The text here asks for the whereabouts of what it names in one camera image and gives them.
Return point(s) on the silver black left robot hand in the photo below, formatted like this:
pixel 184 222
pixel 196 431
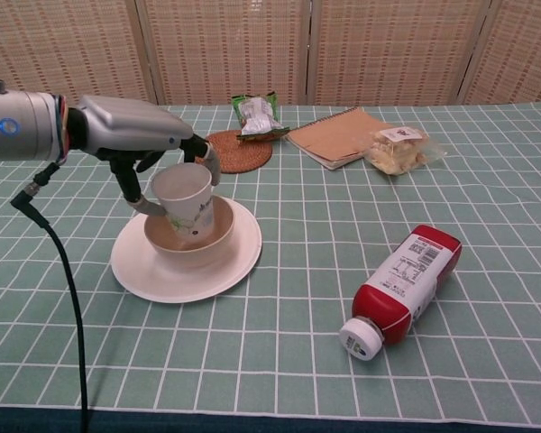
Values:
pixel 126 126

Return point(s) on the paper cup with green print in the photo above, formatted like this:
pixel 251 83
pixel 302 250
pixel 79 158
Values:
pixel 185 203

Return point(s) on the beige bowl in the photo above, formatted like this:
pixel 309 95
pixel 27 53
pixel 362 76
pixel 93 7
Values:
pixel 194 243

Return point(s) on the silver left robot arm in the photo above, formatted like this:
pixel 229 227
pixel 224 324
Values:
pixel 20 124

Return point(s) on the round woven rattan coaster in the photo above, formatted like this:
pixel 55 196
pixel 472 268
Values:
pixel 241 153

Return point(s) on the green snack packet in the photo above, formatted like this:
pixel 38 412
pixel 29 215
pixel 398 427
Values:
pixel 256 116

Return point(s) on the woven bamboo folding screen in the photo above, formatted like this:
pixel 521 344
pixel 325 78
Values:
pixel 270 49

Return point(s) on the white paper plate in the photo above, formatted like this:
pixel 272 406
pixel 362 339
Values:
pixel 185 279

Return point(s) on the brown spiral notebook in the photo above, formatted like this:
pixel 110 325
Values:
pixel 331 135

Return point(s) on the green checked tablecloth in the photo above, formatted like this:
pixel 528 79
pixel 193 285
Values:
pixel 297 293

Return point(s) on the clear bag of pastries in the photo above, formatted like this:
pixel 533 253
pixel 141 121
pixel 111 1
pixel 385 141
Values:
pixel 399 151

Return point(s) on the red white drink bottle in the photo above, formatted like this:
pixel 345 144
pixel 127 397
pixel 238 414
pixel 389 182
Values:
pixel 406 288

